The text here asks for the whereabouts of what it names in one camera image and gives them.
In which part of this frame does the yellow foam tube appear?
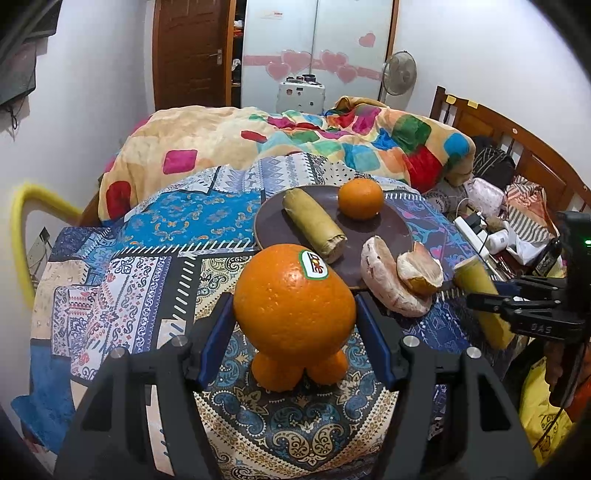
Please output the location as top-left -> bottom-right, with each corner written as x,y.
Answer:
10,182 -> 85,298

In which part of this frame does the large orange with sticker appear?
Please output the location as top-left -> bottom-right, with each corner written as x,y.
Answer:
233,244 -> 357,358

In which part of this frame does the pomelo segment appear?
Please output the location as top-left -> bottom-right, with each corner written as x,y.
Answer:
397,242 -> 445,296

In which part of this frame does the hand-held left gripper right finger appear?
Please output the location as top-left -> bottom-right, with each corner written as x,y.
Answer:
353,295 -> 539,480

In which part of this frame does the yellow sugarcane piece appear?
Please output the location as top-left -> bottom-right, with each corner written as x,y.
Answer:
452,257 -> 516,350

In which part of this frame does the wardrobe with heart stickers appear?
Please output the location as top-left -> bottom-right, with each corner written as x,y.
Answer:
228,0 -> 400,114

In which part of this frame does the small orange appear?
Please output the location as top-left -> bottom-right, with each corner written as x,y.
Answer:
307,350 -> 348,387
252,352 -> 304,393

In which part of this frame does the dark brown round plate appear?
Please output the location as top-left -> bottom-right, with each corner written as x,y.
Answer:
253,185 -> 445,291

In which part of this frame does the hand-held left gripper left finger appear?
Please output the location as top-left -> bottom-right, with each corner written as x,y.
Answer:
53,292 -> 236,480

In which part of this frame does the yellow plastic bag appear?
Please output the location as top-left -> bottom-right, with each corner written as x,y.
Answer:
518,357 -> 580,464

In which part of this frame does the colourful patchwork blanket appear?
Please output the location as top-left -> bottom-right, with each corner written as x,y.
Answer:
99,96 -> 476,221

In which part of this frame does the wooden bed headboard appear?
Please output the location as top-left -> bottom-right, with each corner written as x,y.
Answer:
429,85 -> 591,222

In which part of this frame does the blue patterned bedsheet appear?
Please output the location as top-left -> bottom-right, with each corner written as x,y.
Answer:
11,152 -> 513,480

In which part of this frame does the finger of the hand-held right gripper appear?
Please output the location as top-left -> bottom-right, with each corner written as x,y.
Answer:
466,293 -> 573,324
496,274 -> 573,297

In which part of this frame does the medium orange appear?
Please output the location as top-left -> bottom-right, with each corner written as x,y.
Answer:
338,178 -> 385,220

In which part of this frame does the white appliance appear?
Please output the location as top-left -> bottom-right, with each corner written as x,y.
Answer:
277,74 -> 328,113

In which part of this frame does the standing electric fan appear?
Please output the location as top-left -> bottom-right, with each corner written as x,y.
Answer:
379,50 -> 417,103

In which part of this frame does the white power strip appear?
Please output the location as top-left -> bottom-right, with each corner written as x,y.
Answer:
453,215 -> 491,254

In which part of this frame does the dark glass bottle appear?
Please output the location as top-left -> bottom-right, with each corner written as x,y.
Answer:
536,236 -> 565,278

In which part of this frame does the peeled sugarcane piece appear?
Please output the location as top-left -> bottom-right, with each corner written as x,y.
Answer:
283,188 -> 348,260

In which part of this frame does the black bag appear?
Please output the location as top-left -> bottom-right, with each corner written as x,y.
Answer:
472,136 -> 517,190

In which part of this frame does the pink pillow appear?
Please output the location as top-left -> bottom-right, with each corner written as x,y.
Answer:
464,178 -> 505,217

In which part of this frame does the brown wooden door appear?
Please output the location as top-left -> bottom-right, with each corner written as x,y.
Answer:
152,0 -> 237,112

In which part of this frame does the striped cloth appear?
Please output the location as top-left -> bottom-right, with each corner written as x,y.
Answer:
503,175 -> 561,265

